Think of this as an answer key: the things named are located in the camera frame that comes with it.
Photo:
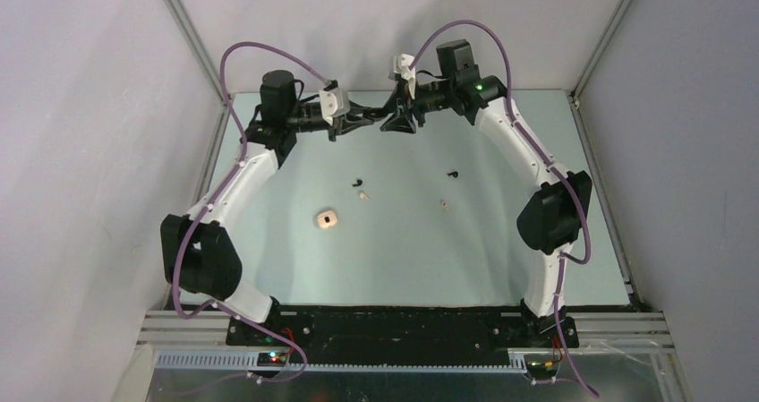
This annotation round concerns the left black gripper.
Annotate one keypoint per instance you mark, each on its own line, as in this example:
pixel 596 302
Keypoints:
pixel 348 122

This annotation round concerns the left controller board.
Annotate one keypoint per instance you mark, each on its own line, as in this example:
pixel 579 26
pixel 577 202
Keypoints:
pixel 272 359

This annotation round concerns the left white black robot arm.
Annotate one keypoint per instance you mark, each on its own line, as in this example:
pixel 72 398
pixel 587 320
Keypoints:
pixel 198 253

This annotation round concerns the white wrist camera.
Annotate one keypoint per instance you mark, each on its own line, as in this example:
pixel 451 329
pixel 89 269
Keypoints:
pixel 401 68
pixel 334 102

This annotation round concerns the grey slotted cable duct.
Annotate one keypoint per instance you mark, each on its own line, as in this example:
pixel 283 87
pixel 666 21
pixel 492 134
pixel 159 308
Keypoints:
pixel 246 361

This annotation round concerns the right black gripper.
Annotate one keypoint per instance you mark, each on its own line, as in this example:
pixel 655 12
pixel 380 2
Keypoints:
pixel 399 122

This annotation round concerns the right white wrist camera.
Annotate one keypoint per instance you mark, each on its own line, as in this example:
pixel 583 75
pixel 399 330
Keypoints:
pixel 401 68

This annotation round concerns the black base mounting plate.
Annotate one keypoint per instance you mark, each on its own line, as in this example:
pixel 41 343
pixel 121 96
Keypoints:
pixel 373 335

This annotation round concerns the right corner aluminium post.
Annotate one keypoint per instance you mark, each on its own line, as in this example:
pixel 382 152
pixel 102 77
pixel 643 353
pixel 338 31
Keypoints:
pixel 608 33

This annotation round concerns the controller board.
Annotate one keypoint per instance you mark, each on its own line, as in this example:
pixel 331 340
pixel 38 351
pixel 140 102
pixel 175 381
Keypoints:
pixel 543 370
pixel 272 359

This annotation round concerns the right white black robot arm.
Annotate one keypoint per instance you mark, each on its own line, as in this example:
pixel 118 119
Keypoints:
pixel 555 214

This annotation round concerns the beige earbud charging case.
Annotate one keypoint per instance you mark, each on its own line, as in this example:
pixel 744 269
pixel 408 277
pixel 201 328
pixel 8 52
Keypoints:
pixel 326 219

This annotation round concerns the corner aluminium post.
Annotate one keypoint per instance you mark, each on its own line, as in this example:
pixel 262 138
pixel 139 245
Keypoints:
pixel 190 34
pixel 608 33

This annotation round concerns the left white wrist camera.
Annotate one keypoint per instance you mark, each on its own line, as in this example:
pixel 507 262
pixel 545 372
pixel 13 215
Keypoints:
pixel 334 102

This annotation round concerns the right controller board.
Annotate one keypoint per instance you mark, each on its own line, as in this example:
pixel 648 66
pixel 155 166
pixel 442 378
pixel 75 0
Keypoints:
pixel 543 370

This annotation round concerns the left corner aluminium post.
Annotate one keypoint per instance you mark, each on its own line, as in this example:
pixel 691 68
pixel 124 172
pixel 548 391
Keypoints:
pixel 190 34

